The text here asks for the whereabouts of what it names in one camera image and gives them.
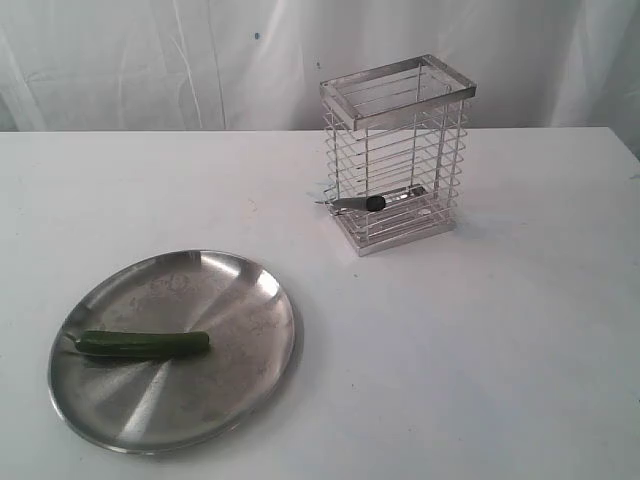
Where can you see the white backdrop curtain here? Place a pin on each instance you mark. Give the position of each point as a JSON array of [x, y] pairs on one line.
[[257, 65]]

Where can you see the round stainless steel plate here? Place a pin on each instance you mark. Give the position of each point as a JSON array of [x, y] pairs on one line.
[[160, 405]]

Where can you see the black handled kitchen knife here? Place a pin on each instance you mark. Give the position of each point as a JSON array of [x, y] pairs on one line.
[[371, 204]]

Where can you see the wire metal utensil holder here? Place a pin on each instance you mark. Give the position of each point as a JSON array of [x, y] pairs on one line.
[[396, 131]]

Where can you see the green cucumber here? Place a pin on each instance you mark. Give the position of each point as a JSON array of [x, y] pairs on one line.
[[142, 345]]

